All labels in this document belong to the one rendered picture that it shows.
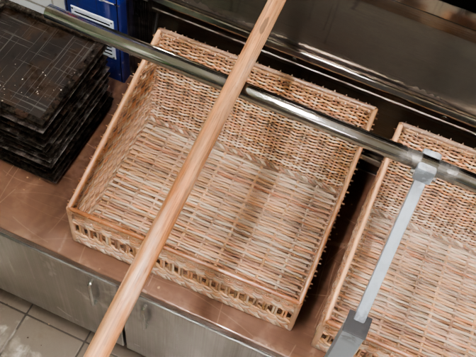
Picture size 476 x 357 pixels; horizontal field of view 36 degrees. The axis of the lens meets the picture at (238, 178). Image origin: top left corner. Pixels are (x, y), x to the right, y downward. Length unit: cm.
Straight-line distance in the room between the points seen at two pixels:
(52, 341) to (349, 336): 119
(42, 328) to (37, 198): 59
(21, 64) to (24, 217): 36
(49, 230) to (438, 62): 95
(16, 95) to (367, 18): 78
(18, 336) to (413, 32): 144
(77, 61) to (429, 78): 79
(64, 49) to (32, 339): 93
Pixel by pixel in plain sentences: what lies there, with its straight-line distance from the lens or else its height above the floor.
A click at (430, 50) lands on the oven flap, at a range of 159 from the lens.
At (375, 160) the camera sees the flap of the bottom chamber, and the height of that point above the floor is 69.
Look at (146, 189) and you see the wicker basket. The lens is 182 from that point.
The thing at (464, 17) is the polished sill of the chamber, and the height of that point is 116.
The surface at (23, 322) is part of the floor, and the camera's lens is 234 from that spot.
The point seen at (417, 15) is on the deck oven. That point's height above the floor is 113.
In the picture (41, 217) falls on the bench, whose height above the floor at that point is 58.
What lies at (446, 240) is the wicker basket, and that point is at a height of 59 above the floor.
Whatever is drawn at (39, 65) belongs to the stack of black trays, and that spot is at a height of 83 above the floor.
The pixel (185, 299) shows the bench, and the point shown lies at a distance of 170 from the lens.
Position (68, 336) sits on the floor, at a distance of 231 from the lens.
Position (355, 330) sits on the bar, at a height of 95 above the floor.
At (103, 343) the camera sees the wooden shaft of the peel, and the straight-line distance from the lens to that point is 101.
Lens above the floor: 215
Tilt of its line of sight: 58 degrees down
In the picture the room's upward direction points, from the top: 9 degrees clockwise
